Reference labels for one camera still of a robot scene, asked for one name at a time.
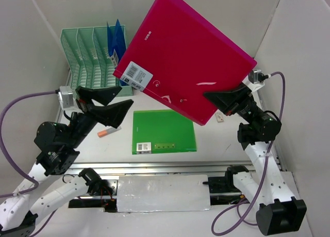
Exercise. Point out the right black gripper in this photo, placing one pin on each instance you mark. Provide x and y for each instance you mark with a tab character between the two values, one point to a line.
227	101

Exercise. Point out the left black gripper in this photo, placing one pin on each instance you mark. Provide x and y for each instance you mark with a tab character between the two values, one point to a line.
111	114

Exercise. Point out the green clip file folder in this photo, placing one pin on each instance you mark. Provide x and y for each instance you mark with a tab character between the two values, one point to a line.
162	131

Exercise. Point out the red clip file folder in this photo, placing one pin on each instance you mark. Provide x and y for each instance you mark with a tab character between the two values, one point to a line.
176	56

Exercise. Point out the blue clip file folder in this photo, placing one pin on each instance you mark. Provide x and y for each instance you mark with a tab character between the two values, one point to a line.
116	43

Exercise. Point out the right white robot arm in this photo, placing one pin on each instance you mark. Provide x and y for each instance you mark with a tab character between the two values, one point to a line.
277	209

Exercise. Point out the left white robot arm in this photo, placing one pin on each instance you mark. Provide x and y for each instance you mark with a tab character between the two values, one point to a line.
30	202

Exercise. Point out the orange grey highlighter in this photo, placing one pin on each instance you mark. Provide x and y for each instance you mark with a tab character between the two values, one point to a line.
107	131

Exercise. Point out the mint green file organizer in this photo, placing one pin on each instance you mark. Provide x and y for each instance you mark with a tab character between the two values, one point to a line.
86	50

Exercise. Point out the white foil covered panel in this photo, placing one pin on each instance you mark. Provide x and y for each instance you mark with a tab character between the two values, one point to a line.
169	193

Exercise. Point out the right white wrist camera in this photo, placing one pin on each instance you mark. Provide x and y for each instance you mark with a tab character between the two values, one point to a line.
254	80

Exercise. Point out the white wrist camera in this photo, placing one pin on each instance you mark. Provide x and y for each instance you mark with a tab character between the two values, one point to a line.
66	98
254	80

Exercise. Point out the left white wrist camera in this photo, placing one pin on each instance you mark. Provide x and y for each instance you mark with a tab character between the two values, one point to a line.
66	98

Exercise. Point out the aluminium rail frame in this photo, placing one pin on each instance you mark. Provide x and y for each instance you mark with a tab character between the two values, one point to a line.
217	148

